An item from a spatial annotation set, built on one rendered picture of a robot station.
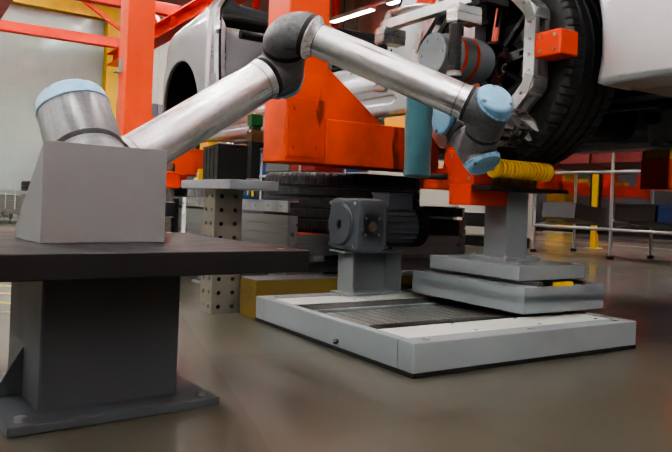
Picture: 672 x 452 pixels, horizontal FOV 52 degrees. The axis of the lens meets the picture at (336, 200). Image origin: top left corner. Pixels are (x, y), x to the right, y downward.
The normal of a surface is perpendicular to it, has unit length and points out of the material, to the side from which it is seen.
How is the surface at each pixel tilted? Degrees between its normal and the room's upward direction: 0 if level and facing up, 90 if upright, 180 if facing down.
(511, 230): 90
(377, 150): 90
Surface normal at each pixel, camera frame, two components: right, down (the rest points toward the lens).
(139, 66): 0.54, 0.02
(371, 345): -0.84, -0.04
